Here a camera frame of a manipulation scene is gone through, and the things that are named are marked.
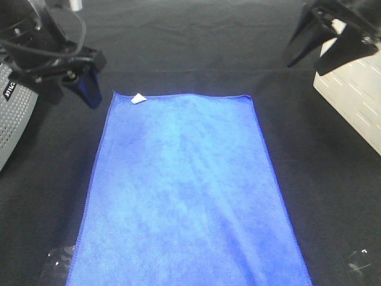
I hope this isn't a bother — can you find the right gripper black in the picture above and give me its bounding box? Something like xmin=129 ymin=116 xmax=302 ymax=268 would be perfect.
xmin=283 ymin=1 xmax=380 ymax=76

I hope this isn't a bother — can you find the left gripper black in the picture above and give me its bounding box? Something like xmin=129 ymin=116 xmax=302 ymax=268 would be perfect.
xmin=1 ymin=1 xmax=107 ymax=109

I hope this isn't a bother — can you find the blue microfiber towel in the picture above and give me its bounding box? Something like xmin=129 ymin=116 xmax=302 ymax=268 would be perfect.
xmin=67 ymin=94 xmax=312 ymax=285

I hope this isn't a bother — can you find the white perforated laundry basket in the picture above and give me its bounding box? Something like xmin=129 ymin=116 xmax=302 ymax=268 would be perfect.
xmin=1 ymin=56 xmax=38 ymax=168

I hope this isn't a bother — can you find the white slotted storage box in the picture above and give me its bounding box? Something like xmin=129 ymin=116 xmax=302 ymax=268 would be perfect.
xmin=313 ymin=20 xmax=381 ymax=157

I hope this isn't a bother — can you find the black table cloth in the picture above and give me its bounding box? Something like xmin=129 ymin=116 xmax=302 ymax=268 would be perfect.
xmin=1 ymin=1 xmax=380 ymax=285

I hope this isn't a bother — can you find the left clear tape strip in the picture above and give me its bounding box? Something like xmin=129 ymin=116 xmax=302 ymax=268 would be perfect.
xmin=40 ymin=245 xmax=75 ymax=280

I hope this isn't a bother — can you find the clear tape strip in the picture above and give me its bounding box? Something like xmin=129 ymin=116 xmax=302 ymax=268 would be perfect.
xmin=344 ymin=248 xmax=372 ymax=280
xmin=40 ymin=245 xmax=75 ymax=280

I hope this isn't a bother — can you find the right clear tape strip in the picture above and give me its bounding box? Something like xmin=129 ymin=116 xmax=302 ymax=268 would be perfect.
xmin=344 ymin=248 xmax=372 ymax=280

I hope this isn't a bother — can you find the black camera cable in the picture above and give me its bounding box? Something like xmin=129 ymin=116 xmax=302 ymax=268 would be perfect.
xmin=0 ymin=8 xmax=87 ymax=75

